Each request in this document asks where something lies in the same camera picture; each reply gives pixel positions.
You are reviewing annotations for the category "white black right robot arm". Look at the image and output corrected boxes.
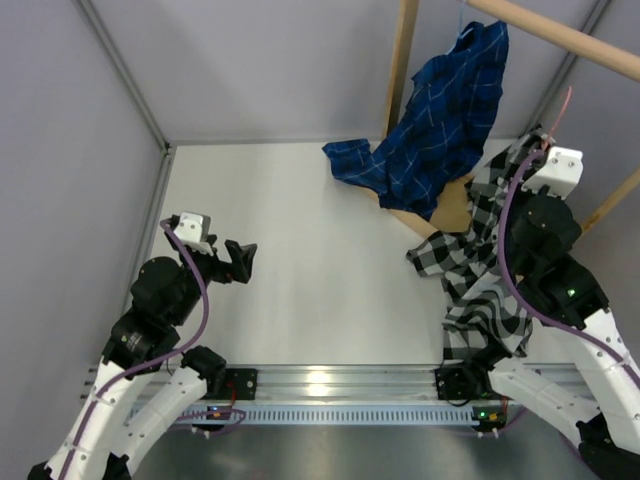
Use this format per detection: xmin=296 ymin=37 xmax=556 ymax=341
xmin=427 ymin=191 xmax=639 ymax=479

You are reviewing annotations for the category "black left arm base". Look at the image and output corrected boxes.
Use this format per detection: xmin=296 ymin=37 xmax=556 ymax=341
xmin=204 ymin=368 xmax=258 ymax=402

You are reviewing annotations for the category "light blue hanger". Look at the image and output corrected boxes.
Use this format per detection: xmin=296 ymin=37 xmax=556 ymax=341
xmin=446 ymin=0 xmax=473 ymax=55

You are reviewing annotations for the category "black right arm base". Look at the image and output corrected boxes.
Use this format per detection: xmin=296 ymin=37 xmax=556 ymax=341
xmin=435 ymin=364 xmax=499 ymax=406

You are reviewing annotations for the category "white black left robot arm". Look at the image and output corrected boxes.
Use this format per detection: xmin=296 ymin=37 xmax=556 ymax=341
xmin=28 ymin=240 xmax=258 ymax=479

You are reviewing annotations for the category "aluminium mounting rail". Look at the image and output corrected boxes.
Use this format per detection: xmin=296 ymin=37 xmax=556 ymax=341
xmin=82 ymin=363 xmax=591 ymax=401

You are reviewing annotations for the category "pink wire hanger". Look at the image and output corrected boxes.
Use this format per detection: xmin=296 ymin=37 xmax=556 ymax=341
xmin=541 ymin=85 xmax=573 ymax=152

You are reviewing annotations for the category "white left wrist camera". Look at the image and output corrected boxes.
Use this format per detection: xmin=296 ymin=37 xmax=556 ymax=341
xmin=170 ymin=211 xmax=213 ymax=255

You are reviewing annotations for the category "black white checkered shirt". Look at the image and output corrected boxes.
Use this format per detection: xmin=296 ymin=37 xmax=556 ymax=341
xmin=406 ymin=130 xmax=545 ymax=361

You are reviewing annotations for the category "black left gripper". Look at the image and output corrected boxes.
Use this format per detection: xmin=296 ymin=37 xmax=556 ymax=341
xmin=169 ymin=233 xmax=256 ymax=326

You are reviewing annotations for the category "wooden clothes rack frame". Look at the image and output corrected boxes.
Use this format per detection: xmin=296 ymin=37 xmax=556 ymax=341
xmin=365 ymin=1 xmax=639 ymax=239

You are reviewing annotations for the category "blue plaid shirt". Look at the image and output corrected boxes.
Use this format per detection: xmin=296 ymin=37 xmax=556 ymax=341
xmin=322 ymin=21 xmax=510 ymax=219

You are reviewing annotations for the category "slotted grey cable duct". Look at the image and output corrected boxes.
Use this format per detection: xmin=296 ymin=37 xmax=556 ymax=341
xmin=176 ymin=404 xmax=507 ymax=427

